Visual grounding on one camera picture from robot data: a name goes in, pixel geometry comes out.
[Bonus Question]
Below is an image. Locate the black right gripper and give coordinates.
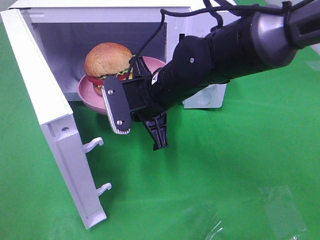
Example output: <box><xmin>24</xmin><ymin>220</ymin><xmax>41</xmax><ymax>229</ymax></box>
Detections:
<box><xmin>121</xmin><ymin>56</ymin><xmax>170</xmax><ymax>151</ymax></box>

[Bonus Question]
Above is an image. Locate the pink round plate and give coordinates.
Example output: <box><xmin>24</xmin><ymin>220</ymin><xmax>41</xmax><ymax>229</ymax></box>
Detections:
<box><xmin>78</xmin><ymin>56</ymin><xmax>166</xmax><ymax>116</ymax></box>

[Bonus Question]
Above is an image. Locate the burger with lettuce and tomato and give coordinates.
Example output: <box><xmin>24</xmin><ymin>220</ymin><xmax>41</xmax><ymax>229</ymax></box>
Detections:
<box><xmin>84</xmin><ymin>42</ymin><xmax>133</xmax><ymax>96</ymax></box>

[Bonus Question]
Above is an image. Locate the round microwave door button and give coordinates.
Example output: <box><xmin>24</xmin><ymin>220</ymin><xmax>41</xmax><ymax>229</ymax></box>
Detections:
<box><xmin>196</xmin><ymin>93</ymin><xmax>212</xmax><ymax>106</ymax></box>

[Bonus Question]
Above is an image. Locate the white microwave door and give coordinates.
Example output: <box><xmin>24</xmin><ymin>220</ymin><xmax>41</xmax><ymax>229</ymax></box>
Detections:
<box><xmin>0</xmin><ymin>8</ymin><xmax>112</xmax><ymax>229</ymax></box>

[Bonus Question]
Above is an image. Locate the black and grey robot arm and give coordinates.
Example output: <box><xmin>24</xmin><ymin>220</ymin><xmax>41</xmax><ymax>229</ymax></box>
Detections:
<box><xmin>114</xmin><ymin>0</ymin><xmax>320</xmax><ymax>150</ymax></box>

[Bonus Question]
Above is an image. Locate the white microwave oven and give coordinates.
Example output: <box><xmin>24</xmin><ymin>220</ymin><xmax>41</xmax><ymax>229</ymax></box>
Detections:
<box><xmin>7</xmin><ymin>0</ymin><xmax>217</xmax><ymax>101</ymax></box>

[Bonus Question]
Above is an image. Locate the clear tape patch right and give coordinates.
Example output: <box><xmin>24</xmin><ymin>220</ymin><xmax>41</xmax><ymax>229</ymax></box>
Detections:
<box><xmin>259</xmin><ymin>185</ymin><xmax>308</xmax><ymax>240</ymax></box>

